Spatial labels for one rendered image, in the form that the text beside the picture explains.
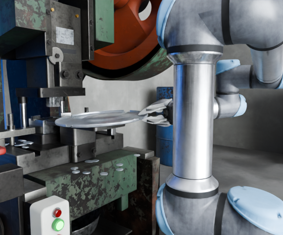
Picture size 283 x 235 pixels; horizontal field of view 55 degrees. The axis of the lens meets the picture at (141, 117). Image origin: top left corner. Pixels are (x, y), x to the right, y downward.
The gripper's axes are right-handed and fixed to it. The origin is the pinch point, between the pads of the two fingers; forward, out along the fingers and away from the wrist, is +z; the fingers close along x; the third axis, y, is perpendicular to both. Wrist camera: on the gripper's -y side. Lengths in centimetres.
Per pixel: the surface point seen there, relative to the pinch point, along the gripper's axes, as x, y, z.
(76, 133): 4.0, -3.9, 21.1
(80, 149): 9.6, -4.9, 20.2
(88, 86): -8, -184, 5
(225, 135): 81, -268, -191
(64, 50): -23.2, -13.7, 21.6
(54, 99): -7.0, -17.9, 27.2
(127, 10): -42, -39, -7
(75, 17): -34.5, -16.9, 16.7
